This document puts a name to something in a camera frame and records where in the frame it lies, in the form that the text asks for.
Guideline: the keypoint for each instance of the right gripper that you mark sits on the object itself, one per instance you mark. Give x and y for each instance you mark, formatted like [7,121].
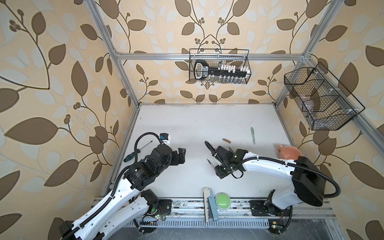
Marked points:
[219,173]

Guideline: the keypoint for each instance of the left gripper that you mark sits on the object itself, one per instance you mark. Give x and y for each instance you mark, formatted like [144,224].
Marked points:
[176,161]

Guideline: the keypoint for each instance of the green pen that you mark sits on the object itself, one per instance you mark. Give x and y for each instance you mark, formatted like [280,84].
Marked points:
[253,135]

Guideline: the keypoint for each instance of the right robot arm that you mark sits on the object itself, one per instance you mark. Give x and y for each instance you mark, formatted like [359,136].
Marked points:
[306,183]

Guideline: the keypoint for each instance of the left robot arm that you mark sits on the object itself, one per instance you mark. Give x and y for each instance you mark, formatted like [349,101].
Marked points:
[129,198]

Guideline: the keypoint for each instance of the green push button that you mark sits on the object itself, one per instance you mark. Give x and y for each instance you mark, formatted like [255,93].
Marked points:
[223,201]

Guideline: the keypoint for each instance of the pink cup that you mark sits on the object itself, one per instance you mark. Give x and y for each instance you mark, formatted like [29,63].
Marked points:
[289,152]

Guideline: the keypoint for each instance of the black tool in basket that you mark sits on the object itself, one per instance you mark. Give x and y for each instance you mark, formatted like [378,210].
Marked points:
[202,70]

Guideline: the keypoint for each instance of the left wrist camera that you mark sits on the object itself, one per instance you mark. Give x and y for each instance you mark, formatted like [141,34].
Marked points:
[165,139]

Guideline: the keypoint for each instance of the green handled screwdriver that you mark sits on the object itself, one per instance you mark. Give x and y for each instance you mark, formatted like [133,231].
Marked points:
[132,155]

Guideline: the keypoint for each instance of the grey bracket tool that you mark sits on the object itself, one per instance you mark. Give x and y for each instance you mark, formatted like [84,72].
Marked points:
[210,207]

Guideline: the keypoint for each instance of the rear wire basket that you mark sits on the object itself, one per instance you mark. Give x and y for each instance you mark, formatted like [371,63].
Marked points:
[238,57]

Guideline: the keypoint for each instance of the side wire basket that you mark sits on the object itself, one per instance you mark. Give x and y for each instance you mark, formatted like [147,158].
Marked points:
[325,102]

